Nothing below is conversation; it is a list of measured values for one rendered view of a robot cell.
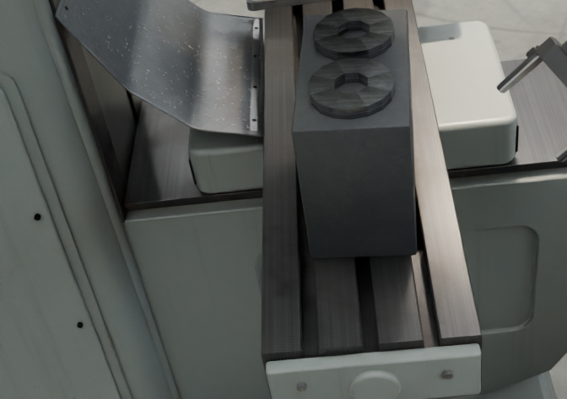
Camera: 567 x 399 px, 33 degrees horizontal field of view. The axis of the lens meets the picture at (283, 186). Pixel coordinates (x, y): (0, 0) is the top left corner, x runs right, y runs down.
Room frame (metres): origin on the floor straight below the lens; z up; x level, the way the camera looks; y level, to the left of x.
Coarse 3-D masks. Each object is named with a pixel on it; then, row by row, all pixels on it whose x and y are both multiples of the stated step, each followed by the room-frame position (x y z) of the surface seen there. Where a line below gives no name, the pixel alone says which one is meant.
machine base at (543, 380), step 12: (516, 384) 1.08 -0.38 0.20; (528, 384) 1.08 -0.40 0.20; (540, 384) 1.07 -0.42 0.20; (552, 384) 1.12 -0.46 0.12; (456, 396) 1.08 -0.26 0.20; (468, 396) 1.07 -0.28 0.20; (480, 396) 1.07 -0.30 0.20; (492, 396) 1.06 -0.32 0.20; (504, 396) 1.06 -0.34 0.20; (516, 396) 1.05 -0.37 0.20; (528, 396) 1.05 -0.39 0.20; (540, 396) 1.04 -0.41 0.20; (552, 396) 1.08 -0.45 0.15
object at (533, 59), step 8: (528, 56) 0.90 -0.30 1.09; (536, 56) 0.89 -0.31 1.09; (520, 64) 0.89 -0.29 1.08; (528, 64) 0.89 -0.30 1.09; (536, 64) 0.90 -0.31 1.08; (512, 72) 0.89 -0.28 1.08; (520, 72) 0.89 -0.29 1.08; (528, 72) 0.90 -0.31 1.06; (504, 80) 0.89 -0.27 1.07; (512, 80) 0.89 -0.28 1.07; (496, 88) 0.89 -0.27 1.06; (504, 88) 0.89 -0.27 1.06
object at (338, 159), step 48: (336, 48) 0.88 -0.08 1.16; (384, 48) 0.87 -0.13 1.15; (336, 96) 0.79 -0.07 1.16; (384, 96) 0.78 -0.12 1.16; (336, 144) 0.75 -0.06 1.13; (384, 144) 0.74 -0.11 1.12; (336, 192) 0.75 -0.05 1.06; (384, 192) 0.74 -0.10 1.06; (336, 240) 0.76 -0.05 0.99; (384, 240) 0.75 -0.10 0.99
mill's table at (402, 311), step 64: (384, 0) 1.28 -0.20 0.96; (448, 192) 0.83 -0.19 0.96; (384, 256) 0.75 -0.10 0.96; (448, 256) 0.73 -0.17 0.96; (320, 320) 0.67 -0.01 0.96; (384, 320) 0.66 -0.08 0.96; (448, 320) 0.64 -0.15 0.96; (320, 384) 0.62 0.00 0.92; (384, 384) 0.60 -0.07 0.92; (448, 384) 0.60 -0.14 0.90
